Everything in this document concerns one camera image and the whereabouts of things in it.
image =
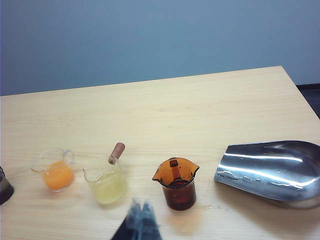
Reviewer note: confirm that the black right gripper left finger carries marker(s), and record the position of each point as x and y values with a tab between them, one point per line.
131	225

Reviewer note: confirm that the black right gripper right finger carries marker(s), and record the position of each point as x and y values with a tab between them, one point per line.
150	225

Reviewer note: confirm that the clear cup with orange juice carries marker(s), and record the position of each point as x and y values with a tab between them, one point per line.
57	176

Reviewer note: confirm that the stainless steel ice scoop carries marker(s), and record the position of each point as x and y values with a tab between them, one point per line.
270	170

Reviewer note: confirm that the amber glass measuring cup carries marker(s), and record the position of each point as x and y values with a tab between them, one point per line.
178	197

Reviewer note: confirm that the smoky grey glass measuring cup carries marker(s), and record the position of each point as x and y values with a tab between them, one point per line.
5	190

